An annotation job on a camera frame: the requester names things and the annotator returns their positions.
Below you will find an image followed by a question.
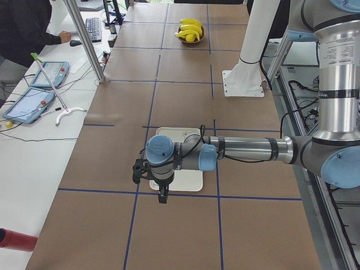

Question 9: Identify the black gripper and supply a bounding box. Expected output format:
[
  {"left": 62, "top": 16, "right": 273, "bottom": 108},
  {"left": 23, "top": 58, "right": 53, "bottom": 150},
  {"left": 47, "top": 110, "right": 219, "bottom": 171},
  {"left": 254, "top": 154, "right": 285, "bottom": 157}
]
[{"left": 158, "top": 184, "right": 169, "bottom": 204}]

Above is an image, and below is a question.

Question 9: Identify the yellow banana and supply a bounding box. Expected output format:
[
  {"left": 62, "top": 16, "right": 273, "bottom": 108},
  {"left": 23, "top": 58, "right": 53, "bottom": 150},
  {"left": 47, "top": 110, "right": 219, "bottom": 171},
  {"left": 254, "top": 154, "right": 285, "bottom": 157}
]
[
  {"left": 180, "top": 24, "right": 203, "bottom": 34},
  {"left": 179, "top": 18, "right": 201, "bottom": 26},
  {"left": 175, "top": 30, "right": 201, "bottom": 42}
]

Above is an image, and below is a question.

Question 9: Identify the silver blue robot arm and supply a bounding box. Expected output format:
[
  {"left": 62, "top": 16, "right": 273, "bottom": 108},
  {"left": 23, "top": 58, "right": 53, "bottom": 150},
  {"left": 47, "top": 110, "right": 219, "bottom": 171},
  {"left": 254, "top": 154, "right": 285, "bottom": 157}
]
[{"left": 133, "top": 1, "right": 359, "bottom": 203}]

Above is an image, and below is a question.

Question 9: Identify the brown wicker basket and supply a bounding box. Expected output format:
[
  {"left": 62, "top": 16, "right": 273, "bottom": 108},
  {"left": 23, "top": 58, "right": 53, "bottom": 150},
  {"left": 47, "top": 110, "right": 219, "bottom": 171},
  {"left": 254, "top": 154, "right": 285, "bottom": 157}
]
[{"left": 175, "top": 24, "right": 205, "bottom": 44}]

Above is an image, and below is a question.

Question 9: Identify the person's hand on desk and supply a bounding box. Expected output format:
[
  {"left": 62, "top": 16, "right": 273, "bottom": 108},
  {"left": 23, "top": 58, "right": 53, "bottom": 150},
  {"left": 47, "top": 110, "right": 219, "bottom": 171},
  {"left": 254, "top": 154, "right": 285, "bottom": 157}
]
[{"left": 58, "top": 31, "right": 72, "bottom": 43}]

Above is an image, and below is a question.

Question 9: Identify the white bear tray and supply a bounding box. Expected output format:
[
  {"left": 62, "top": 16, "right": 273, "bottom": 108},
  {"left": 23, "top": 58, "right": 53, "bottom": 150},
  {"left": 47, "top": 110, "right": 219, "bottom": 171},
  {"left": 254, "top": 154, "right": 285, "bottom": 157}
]
[{"left": 146, "top": 127, "right": 203, "bottom": 192}]

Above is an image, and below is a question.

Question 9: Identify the white stand with rod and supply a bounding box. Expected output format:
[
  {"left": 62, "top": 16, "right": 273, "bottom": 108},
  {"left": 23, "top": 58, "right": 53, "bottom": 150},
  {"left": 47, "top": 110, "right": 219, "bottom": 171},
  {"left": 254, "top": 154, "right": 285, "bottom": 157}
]
[{"left": 30, "top": 52, "right": 87, "bottom": 127}]

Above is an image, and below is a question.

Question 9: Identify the red cylinder bottle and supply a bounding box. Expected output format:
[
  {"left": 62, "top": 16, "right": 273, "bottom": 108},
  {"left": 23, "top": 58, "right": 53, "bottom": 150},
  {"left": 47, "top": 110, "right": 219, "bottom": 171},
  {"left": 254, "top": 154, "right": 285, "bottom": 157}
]
[{"left": 1, "top": 228, "right": 38, "bottom": 252}]

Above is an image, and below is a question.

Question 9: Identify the lower teach pendant tablet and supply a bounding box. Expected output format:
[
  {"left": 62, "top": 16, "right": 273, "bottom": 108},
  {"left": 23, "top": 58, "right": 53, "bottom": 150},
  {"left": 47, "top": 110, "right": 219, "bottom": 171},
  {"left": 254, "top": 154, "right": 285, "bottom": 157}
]
[{"left": 3, "top": 87, "right": 55, "bottom": 124}]

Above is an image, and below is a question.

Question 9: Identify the teach pendant tablet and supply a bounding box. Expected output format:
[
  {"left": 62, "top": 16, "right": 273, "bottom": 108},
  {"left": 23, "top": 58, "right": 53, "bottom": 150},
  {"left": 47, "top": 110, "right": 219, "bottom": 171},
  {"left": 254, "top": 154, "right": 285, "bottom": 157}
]
[
  {"left": 30, "top": 61, "right": 70, "bottom": 89},
  {"left": 3, "top": 87, "right": 55, "bottom": 124}
]

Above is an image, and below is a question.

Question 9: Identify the yellow pear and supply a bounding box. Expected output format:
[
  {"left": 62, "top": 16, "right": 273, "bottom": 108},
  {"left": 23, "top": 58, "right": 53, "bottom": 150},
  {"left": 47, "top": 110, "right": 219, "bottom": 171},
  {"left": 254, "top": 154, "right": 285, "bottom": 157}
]
[{"left": 185, "top": 34, "right": 196, "bottom": 43}]

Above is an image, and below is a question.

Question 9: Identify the upper teach pendant tablet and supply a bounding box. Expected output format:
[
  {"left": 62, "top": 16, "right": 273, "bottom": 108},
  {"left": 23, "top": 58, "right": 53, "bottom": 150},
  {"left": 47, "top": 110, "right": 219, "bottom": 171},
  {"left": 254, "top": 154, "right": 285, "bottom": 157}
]
[{"left": 30, "top": 61, "right": 70, "bottom": 89}]

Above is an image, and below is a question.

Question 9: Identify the small yellow object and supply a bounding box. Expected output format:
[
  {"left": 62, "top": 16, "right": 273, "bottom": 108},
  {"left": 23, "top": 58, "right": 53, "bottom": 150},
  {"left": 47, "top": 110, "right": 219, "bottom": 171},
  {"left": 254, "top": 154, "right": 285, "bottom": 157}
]
[{"left": 5, "top": 121, "right": 14, "bottom": 129}]

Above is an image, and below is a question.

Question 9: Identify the black computer mouse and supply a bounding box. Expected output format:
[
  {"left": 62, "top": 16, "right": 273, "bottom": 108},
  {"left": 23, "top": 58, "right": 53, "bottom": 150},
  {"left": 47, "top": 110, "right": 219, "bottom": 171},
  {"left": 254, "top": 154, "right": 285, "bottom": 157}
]
[{"left": 69, "top": 40, "right": 82, "bottom": 47}]

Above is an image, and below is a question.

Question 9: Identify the black keyboard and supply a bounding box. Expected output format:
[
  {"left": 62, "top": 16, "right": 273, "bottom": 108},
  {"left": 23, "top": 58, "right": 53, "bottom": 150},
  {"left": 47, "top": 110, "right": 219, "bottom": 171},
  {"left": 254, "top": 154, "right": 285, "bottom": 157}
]
[{"left": 85, "top": 17, "right": 102, "bottom": 42}]

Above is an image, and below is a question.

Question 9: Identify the person in black hoodie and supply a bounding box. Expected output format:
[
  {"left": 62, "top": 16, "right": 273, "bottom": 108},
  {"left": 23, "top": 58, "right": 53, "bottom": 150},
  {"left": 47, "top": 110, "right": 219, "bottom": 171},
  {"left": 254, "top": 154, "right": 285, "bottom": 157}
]
[{"left": 1, "top": 1, "right": 66, "bottom": 68}]

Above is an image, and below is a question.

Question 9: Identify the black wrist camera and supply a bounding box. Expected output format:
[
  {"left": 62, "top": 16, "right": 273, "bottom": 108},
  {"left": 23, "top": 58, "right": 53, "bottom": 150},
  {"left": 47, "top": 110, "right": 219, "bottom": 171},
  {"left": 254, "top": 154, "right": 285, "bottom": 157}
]
[{"left": 132, "top": 159, "right": 149, "bottom": 185}]

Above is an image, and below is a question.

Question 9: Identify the aluminium frame rack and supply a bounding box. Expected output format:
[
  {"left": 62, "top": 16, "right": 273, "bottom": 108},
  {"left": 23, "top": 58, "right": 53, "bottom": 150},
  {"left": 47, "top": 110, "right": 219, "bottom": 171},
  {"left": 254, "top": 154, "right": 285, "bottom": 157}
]
[{"left": 267, "top": 30, "right": 360, "bottom": 270}]

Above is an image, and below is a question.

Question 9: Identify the aluminium frame column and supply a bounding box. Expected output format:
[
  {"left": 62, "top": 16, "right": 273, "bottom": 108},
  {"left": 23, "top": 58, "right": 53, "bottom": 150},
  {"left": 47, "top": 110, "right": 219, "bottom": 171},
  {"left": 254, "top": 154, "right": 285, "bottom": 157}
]
[{"left": 64, "top": 0, "right": 105, "bottom": 83}]

